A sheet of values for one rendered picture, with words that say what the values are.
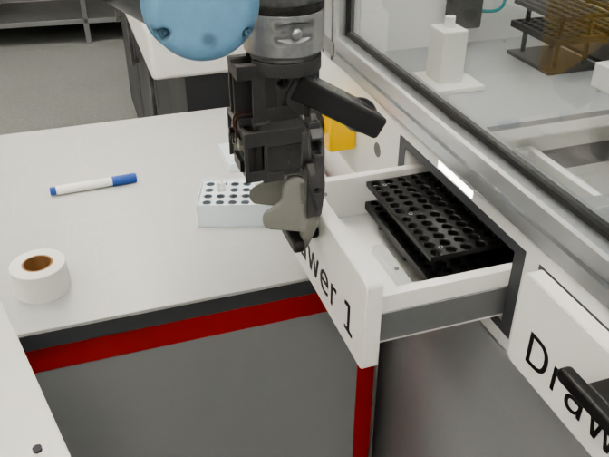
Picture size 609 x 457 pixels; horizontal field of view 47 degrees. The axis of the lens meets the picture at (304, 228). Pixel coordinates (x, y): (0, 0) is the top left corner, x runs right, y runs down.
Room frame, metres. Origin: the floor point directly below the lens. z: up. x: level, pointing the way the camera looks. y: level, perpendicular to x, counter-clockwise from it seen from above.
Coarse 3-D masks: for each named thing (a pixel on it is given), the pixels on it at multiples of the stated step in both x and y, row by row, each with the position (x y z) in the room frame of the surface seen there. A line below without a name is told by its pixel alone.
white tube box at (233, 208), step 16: (208, 192) 0.93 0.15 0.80; (224, 192) 0.93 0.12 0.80; (240, 192) 0.93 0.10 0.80; (208, 208) 0.89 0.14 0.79; (224, 208) 0.89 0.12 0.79; (240, 208) 0.89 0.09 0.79; (256, 208) 0.89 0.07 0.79; (208, 224) 0.89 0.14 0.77; (224, 224) 0.89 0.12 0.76; (240, 224) 0.89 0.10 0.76; (256, 224) 0.89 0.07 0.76
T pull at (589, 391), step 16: (560, 368) 0.43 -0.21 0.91; (576, 384) 0.41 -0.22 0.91; (592, 384) 0.41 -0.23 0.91; (608, 384) 0.41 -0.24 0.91; (576, 400) 0.40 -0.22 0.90; (592, 400) 0.39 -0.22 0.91; (608, 400) 0.39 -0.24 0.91; (592, 416) 0.38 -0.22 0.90; (608, 416) 0.37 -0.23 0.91; (608, 432) 0.37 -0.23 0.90
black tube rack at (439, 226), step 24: (408, 192) 0.74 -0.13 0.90; (432, 192) 0.75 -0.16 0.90; (384, 216) 0.74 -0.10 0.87; (432, 216) 0.73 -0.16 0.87; (456, 216) 0.69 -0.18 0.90; (408, 240) 0.68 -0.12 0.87; (456, 240) 0.64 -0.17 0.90; (480, 240) 0.64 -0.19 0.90; (432, 264) 0.63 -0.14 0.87; (456, 264) 0.63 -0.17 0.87; (480, 264) 0.63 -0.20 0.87
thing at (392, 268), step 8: (376, 248) 0.70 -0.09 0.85; (384, 248) 0.70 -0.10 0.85; (376, 256) 0.69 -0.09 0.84; (384, 256) 0.68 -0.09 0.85; (384, 264) 0.67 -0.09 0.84; (392, 264) 0.66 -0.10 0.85; (392, 272) 0.65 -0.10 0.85; (400, 272) 0.65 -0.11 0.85; (392, 280) 0.65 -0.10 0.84; (400, 280) 0.63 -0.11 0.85; (408, 280) 0.63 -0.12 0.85
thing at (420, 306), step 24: (408, 168) 0.82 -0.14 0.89; (336, 192) 0.79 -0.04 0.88; (360, 192) 0.80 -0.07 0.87; (360, 216) 0.79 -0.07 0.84; (360, 240) 0.73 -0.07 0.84; (384, 240) 0.73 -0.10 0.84; (408, 264) 0.68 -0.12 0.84; (504, 264) 0.60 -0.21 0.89; (384, 288) 0.56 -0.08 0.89; (408, 288) 0.56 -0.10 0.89; (432, 288) 0.56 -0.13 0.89; (456, 288) 0.57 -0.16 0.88; (480, 288) 0.58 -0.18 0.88; (504, 288) 0.59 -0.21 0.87; (384, 312) 0.55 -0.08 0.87; (408, 312) 0.55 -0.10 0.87; (432, 312) 0.56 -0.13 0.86; (456, 312) 0.57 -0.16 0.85; (480, 312) 0.58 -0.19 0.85; (384, 336) 0.54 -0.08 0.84
